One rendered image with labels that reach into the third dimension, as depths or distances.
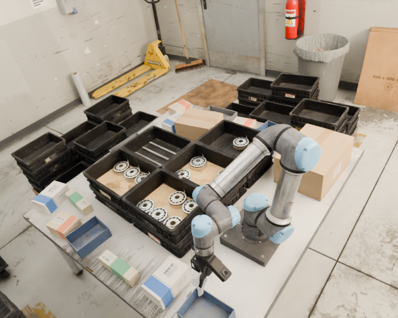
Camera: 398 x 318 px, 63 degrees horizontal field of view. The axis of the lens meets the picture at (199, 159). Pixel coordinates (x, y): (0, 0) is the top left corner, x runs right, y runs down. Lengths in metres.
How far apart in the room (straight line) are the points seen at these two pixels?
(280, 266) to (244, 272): 0.17
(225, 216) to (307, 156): 0.37
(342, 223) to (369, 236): 0.21
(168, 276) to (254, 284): 0.39
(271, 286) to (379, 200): 1.65
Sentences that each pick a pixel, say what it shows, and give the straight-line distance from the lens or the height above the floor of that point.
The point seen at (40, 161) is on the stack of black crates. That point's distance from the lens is 3.17.
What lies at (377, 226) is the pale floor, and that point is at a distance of 2.84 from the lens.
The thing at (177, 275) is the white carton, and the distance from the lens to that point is 1.58.
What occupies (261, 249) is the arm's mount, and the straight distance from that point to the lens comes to 1.67.
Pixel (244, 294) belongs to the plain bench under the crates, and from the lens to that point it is 1.60.
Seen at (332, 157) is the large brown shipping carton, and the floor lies 0.90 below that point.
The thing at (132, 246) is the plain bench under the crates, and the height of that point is 0.70.
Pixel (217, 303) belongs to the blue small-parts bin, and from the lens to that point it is 1.56.
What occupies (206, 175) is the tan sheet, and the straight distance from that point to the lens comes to 1.94.
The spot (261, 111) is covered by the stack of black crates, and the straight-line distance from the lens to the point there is 3.30.
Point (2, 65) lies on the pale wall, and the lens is 4.71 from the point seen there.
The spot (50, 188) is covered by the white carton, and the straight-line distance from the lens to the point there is 2.34.
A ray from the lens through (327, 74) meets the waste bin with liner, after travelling 3.97.
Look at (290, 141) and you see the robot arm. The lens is 1.26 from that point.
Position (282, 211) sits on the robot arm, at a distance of 1.43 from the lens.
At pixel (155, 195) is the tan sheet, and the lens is 1.89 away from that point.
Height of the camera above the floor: 2.11
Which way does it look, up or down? 38 degrees down
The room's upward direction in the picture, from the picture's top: 11 degrees counter-clockwise
